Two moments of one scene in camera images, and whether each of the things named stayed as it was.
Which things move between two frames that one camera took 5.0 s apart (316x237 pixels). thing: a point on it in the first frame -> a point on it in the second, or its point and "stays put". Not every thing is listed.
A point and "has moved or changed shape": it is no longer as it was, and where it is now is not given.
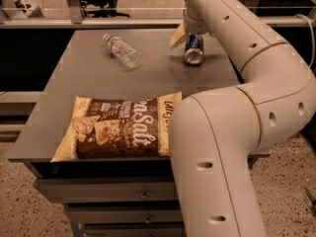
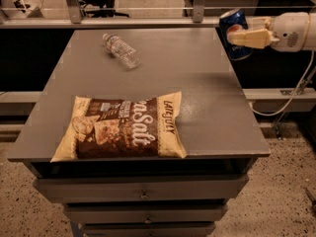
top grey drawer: (109, 189) stays put
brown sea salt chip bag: (118, 127) stays put
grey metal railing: (72, 17) stays put
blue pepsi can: (194, 49) has moved or changed shape
